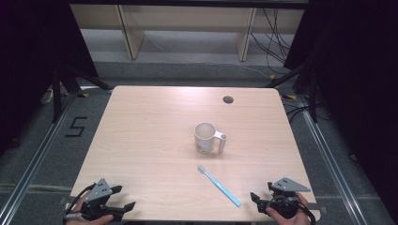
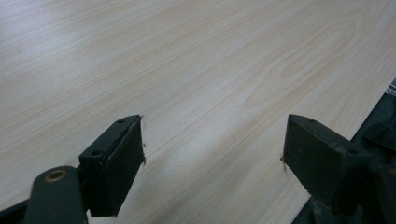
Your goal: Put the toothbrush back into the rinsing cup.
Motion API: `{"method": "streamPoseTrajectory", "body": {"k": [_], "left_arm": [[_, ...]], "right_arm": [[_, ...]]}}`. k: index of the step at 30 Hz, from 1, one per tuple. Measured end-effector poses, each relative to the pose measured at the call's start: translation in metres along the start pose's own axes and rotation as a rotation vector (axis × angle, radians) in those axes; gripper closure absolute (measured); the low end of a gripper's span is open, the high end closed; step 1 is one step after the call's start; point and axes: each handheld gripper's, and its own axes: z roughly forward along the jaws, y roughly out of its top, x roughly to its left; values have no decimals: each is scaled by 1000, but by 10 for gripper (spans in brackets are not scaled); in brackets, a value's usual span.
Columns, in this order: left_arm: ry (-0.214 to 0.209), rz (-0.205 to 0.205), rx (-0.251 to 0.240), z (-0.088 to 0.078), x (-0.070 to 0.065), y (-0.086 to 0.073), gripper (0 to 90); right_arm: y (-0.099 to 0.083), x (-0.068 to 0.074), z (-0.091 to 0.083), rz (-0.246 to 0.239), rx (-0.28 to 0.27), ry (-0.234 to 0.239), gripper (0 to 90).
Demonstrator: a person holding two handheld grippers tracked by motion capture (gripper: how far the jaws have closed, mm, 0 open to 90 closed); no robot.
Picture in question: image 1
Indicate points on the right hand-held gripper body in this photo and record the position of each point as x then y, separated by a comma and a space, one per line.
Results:
286, 197

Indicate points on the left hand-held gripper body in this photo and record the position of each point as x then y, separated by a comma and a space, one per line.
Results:
97, 192

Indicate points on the light blue toothbrush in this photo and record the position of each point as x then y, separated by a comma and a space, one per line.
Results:
219, 187

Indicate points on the white cup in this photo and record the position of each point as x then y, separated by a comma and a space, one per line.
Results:
204, 141

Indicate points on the person's right hand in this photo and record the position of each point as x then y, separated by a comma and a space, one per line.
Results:
292, 220

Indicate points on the person's left hand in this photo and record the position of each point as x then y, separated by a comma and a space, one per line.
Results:
82, 220

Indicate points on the yellow floor tape piece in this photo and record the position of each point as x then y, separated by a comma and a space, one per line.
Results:
289, 97
83, 94

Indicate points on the black metal stand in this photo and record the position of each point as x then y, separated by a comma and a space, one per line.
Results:
313, 93
57, 93

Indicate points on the dark curtain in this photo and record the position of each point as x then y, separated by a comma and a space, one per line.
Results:
34, 56
359, 78

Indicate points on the beige shelf unit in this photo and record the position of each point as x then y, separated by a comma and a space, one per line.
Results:
187, 18

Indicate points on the silver floor rail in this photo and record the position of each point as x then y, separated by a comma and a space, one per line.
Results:
331, 168
34, 162

